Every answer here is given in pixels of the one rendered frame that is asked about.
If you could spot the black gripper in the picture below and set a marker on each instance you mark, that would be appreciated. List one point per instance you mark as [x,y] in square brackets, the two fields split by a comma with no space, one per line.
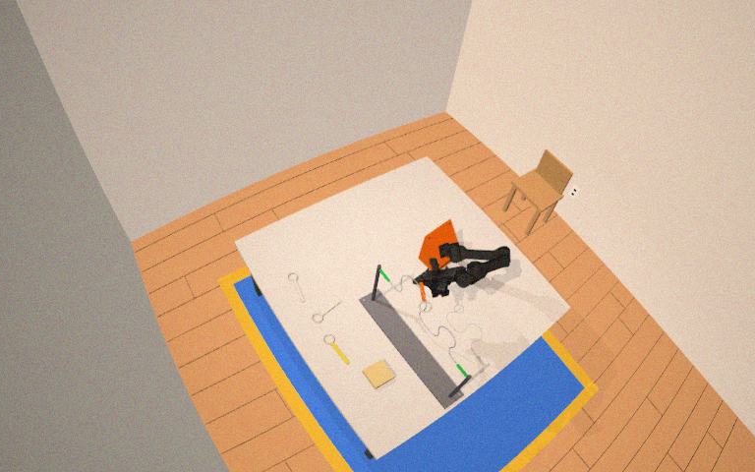
[430,278]

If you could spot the grey ring with yellow handle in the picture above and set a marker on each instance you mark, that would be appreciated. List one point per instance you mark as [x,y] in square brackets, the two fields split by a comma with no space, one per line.
[336,349]

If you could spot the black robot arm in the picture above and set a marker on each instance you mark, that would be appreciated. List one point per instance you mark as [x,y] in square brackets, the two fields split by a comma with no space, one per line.
[497,258]

